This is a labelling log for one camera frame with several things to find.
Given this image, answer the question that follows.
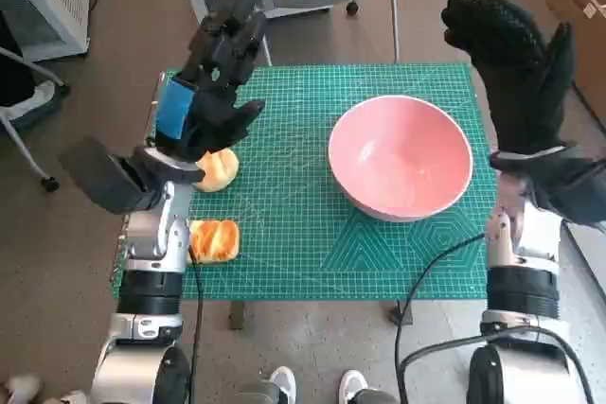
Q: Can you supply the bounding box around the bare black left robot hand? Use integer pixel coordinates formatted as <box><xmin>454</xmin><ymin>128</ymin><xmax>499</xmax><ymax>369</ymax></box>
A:
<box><xmin>153</xmin><ymin>0</ymin><xmax>267</xmax><ymax>164</ymax></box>

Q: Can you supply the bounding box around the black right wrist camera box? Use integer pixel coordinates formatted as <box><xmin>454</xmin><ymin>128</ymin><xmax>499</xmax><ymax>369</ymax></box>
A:
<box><xmin>532</xmin><ymin>148</ymin><xmax>606</xmax><ymax>237</ymax></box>

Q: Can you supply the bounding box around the person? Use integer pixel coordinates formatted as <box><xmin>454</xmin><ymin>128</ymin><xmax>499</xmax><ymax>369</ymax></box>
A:
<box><xmin>0</xmin><ymin>9</ymin><xmax>58</xmax><ymax>110</ymax></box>

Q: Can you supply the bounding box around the grey chair with metal legs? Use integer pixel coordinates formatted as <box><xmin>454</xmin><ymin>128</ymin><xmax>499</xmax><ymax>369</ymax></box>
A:
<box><xmin>0</xmin><ymin>46</ymin><xmax>72</xmax><ymax>192</ymax></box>

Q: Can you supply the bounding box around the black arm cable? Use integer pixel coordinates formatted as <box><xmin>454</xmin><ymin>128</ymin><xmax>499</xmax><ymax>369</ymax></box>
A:
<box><xmin>187</xmin><ymin>233</ymin><xmax>205</xmax><ymax>404</ymax></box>
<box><xmin>395</xmin><ymin>232</ymin><xmax>586</xmax><ymax>404</ymax></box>

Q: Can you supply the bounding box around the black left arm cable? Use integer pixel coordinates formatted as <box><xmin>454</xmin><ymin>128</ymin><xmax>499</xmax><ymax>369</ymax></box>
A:
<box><xmin>187</xmin><ymin>233</ymin><xmax>205</xmax><ymax>404</ymax></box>

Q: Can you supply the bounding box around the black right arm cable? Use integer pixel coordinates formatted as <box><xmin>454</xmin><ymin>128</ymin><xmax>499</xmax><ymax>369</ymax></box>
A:
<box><xmin>395</xmin><ymin>232</ymin><xmax>586</xmax><ymax>404</ymax></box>

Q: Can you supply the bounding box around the dark table leg bracket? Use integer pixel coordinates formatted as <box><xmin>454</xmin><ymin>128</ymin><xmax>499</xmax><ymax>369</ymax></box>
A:
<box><xmin>387</xmin><ymin>300</ymin><xmax>413</xmax><ymax>327</ymax></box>
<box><xmin>228</xmin><ymin>300</ymin><xmax>245</xmax><ymax>331</ymax></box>

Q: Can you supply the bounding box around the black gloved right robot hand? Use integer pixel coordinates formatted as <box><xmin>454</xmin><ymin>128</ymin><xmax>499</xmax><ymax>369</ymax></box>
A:
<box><xmin>440</xmin><ymin>0</ymin><xmax>577</xmax><ymax>153</ymax></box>

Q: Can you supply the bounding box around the person's foot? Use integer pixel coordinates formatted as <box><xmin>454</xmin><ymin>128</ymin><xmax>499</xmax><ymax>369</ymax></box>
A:
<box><xmin>339</xmin><ymin>369</ymin><xmax>369</xmax><ymax>404</ymax></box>
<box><xmin>267</xmin><ymin>365</ymin><xmax>298</xmax><ymax>404</ymax></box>

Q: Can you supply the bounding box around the green cutting mat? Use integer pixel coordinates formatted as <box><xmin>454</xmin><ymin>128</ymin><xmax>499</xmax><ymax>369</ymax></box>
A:
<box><xmin>112</xmin><ymin>61</ymin><xmax>498</xmax><ymax>302</ymax></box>

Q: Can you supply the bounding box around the round toy bread roll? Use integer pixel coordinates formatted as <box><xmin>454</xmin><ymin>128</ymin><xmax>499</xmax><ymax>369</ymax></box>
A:
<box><xmin>195</xmin><ymin>147</ymin><xmax>240</xmax><ymax>194</ymax></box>

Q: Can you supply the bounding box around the pink bowl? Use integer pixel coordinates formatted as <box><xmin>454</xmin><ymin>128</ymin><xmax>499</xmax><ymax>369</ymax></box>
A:
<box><xmin>328</xmin><ymin>95</ymin><xmax>473</xmax><ymax>223</ymax></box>

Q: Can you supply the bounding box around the glazed rectangular toy bread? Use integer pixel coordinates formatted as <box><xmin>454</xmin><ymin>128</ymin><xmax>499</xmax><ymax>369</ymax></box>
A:
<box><xmin>187</xmin><ymin>219</ymin><xmax>241</xmax><ymax>266</ymax></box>

